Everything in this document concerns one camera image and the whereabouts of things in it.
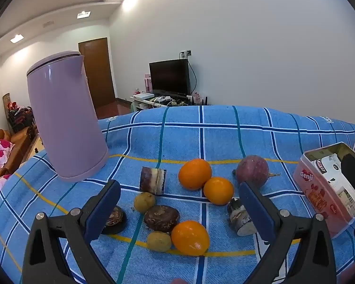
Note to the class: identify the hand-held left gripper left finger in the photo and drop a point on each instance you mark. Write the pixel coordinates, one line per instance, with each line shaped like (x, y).
(103, 216)

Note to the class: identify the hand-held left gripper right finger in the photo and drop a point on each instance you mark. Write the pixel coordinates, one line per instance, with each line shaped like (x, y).
(260, 216)

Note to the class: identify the pink metal tin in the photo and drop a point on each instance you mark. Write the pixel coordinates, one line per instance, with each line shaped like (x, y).
(316, 195)

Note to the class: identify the small tan round fruit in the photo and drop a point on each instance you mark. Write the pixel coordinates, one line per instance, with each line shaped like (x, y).
(144, 202)
(159, 241)

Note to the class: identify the purple sweet potato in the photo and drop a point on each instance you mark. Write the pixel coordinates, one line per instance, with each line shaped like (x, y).
(251, 170)

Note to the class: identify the medium orange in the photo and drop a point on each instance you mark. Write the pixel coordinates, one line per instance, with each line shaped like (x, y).
(218, 190)

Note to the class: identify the dark brown round tuber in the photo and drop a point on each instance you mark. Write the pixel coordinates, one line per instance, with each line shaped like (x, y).
(161, 217)

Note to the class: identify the oval orange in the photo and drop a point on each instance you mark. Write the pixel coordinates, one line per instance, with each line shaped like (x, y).
(190, 238)

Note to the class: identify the large orange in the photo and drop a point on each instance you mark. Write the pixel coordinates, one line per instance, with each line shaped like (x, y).
(194, 174)

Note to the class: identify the printed white paper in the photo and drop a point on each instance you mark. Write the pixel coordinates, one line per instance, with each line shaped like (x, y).
(328, 168)

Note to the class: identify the purple electric kettle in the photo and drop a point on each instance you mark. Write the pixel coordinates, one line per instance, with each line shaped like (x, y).
(65, 118)

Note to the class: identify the blue plaid blanket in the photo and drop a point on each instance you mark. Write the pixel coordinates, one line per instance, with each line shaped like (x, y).
(195, 133)

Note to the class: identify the orange leather sofa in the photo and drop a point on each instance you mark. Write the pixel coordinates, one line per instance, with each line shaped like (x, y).
(17, 137)

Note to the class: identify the white tv stand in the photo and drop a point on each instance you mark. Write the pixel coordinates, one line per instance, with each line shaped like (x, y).
(142, 103)

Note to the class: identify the white set-top device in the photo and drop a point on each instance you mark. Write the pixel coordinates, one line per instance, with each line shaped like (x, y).
(142, 95)

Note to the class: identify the pink box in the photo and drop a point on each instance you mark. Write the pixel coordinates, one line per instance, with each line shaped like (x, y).
(148, 82)

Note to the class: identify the brown wooden door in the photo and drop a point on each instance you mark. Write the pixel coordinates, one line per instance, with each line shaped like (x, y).
(97, 71)

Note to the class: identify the black television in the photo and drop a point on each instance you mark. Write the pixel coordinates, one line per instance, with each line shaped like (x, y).
(170, 77)

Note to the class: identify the square recessed ceiling light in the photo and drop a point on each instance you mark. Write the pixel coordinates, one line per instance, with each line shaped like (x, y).
(84, 14)
(17, 38)

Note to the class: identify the wall power socket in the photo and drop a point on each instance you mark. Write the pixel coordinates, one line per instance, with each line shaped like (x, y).
(185, 53)

